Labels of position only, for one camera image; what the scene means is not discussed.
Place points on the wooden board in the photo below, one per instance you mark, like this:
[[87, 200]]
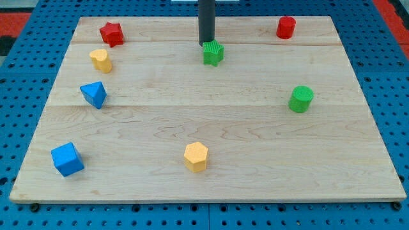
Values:
[[161, 97]]

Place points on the yellow heart block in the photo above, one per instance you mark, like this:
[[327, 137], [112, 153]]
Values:
[[101, 61]]

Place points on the yellow hexagon block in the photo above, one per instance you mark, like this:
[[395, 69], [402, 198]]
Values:
[[196, 157]]

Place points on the green star block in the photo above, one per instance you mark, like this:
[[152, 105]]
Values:
[[213, 53]]

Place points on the green cylinder block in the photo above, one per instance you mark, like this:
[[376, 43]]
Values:
[[300, 99]]

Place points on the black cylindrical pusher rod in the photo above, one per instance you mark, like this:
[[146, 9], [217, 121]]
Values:
[[206, 20]]

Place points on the blue triangle block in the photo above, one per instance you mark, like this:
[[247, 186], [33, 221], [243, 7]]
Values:
[[94, 94]]

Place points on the red cylinder block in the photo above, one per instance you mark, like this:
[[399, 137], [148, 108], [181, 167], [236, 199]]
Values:
[[286, 27]]

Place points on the red star block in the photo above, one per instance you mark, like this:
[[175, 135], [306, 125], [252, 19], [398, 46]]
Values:
[[112, 34]]

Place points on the blue cube block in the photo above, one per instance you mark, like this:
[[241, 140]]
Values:
[[67, 160]]

